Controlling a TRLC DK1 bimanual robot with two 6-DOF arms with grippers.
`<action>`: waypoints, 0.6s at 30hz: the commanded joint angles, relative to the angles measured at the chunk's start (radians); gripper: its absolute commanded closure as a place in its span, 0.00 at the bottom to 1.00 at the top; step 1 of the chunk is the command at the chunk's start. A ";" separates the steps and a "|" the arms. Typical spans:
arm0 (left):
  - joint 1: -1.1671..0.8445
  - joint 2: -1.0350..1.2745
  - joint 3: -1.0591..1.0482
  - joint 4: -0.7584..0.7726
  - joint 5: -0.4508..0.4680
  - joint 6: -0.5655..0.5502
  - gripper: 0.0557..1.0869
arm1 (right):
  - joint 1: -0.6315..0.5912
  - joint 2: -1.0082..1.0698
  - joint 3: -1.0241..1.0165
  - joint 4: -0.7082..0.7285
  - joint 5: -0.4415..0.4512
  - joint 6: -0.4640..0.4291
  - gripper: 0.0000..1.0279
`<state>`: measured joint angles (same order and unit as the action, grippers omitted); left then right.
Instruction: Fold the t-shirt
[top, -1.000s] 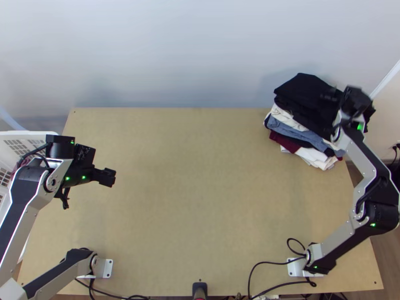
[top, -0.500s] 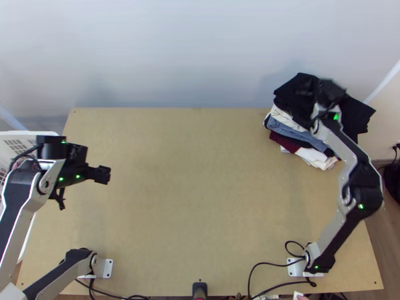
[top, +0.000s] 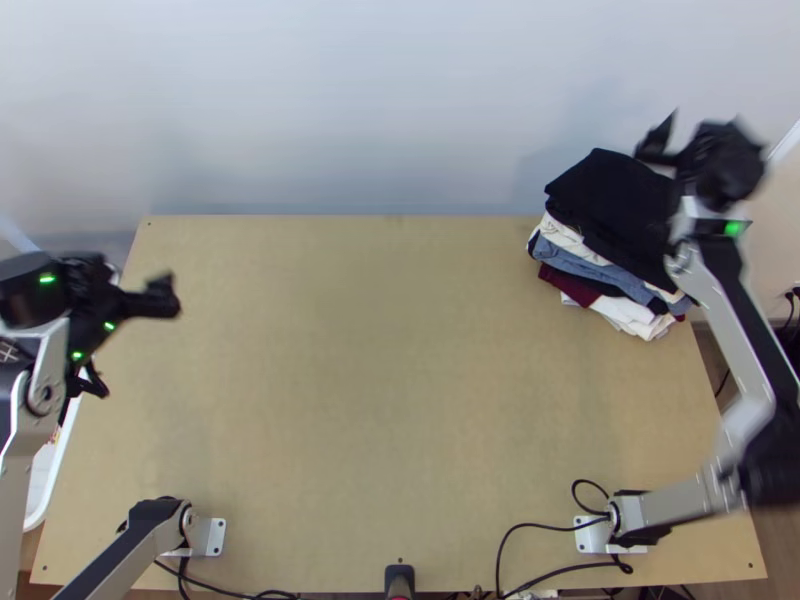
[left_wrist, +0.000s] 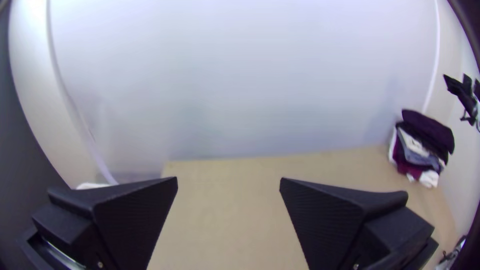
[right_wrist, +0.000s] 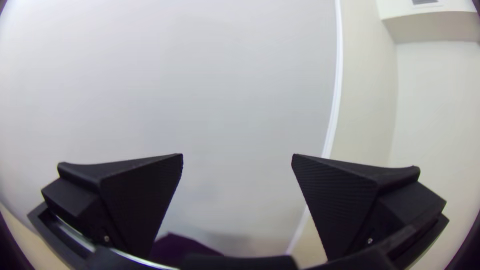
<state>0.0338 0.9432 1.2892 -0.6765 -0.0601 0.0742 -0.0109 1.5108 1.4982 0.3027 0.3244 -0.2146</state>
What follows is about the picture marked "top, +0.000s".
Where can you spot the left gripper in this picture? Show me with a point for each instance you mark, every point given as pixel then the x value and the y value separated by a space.
pixel 147 305

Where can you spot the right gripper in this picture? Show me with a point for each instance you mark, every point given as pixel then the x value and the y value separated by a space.
pixel 725 156

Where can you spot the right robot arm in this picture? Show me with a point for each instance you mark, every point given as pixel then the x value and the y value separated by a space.
pixel 737 350

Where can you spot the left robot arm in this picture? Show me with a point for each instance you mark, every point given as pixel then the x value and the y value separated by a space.
pixel 37 369

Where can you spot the pile of folded clothes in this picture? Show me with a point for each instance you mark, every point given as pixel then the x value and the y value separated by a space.
pixel 612 250

